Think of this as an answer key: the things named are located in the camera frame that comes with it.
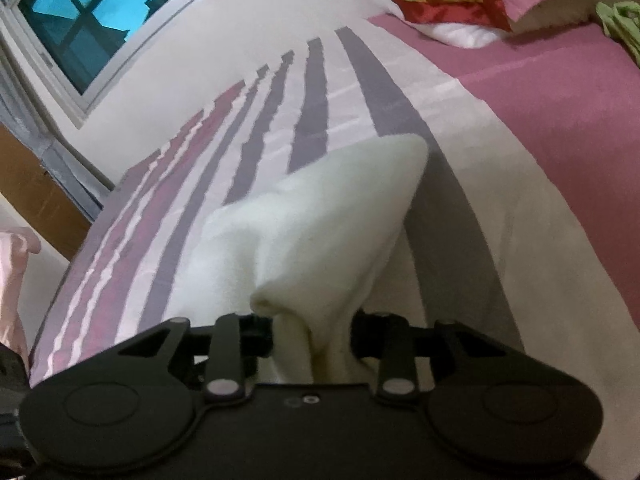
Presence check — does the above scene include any window with white frame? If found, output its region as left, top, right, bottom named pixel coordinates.
left=0, top=0, right=262, bottom=129

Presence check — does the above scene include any white cloth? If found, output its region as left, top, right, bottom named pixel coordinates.
left=167, top=134, right=432, bottom=394

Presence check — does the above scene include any grey curtain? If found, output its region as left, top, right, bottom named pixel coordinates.
left=0, top=49, right=117, bottom=222

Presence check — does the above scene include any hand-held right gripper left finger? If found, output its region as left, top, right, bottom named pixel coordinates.
left=117, top=313, right=275, bottom=404

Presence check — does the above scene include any light green cloth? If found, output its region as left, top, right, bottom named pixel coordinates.
left=594, top=0, right=640, bottom=69

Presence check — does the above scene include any white pink striped pillow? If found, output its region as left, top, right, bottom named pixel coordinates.
left=370, top=0, right=640, bottom=49

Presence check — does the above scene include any brown wooden furniture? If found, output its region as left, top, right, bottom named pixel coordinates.
left=0, top=122, right=92, bottom=262

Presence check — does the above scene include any striped pink purple bedsheet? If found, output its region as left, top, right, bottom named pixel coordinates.
left=29, top=12, right=640, bottom=480

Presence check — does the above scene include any light pink cloth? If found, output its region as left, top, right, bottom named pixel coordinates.
left=0, top=227, right=44, bottom=362

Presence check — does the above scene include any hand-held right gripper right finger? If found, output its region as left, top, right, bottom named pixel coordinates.
left=350, top=311, right=483, bottom=406

